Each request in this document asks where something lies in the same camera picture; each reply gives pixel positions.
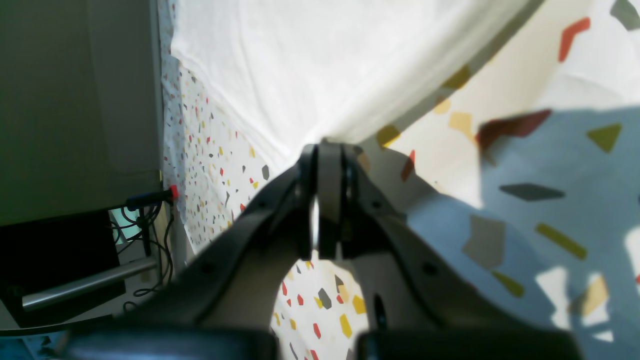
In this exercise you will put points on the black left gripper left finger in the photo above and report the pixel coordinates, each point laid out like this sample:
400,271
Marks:
221,305

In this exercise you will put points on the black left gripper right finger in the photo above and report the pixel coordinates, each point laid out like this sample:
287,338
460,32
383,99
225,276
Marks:
419,308

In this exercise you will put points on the white printed T-shirt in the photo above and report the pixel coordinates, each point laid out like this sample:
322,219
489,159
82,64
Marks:
292,72

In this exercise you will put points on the red black corner clamp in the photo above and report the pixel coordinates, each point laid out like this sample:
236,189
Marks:
154,199

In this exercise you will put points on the terrazzo patterned tablecloth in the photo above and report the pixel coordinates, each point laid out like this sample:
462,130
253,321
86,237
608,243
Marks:
522,175

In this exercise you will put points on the grey cabinet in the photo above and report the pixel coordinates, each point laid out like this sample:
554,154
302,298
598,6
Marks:
81,106

